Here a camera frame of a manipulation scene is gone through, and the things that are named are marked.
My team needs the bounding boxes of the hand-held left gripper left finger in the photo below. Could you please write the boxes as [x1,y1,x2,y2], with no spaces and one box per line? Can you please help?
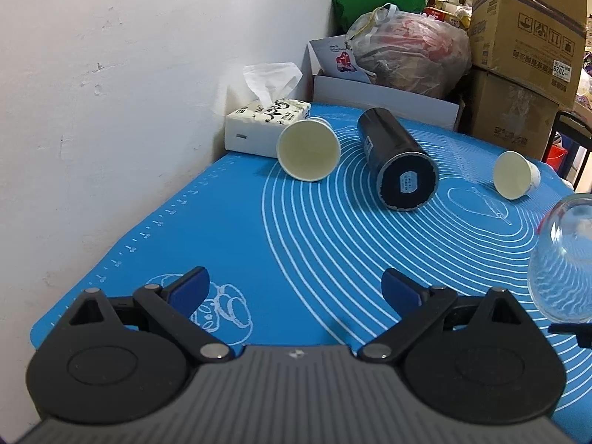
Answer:
[68,266,233,364]

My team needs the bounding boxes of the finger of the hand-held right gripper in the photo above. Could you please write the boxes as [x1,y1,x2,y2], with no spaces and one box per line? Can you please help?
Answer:
[548,323,592,350]

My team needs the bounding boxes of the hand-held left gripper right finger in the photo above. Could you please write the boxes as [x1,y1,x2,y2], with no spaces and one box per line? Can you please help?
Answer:
[357,267,530,364]

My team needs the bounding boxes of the clear glass cup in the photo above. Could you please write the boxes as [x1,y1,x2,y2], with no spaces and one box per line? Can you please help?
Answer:
[528,193,592,323]

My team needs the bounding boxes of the small paper cup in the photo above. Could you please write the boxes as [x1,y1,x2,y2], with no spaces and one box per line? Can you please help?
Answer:
[492,150,541,201]

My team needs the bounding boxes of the large paper cup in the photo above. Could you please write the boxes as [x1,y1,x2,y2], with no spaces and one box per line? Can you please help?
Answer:
[276,117,342,182]

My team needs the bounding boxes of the blue silicone mat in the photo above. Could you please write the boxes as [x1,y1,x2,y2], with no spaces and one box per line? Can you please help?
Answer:
[30,101,592,426]

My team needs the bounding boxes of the black cylindrical tumbler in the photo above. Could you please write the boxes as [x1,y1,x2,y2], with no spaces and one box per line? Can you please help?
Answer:
[357,107,439,212]

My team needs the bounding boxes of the red bucket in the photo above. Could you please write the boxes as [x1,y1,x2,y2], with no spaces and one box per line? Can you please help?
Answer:
[544,141,568,170]

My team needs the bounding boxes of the white tissue pack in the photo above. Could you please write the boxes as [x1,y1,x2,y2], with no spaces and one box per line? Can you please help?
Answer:
[225,62,312,158]

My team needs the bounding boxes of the white open cardboard box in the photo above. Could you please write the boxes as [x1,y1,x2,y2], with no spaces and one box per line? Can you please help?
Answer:
[307,38,464,131]

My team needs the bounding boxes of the plain brown cardboard box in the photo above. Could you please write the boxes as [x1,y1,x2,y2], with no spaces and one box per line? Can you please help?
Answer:
[460,65,574,161]

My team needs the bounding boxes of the clear plastic bag red contents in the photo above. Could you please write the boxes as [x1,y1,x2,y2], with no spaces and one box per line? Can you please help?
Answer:
[346,4,472,101]

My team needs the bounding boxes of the red snack box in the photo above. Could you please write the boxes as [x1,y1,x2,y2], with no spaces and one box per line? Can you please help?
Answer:
[424,6,460,27]

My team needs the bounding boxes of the brown cardboard box blue stripe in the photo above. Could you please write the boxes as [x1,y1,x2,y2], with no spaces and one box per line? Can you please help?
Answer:
[468,0,589,99]

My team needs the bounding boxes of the black metal chair frame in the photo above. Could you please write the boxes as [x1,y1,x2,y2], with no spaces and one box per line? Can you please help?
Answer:
[543,110,592,194]

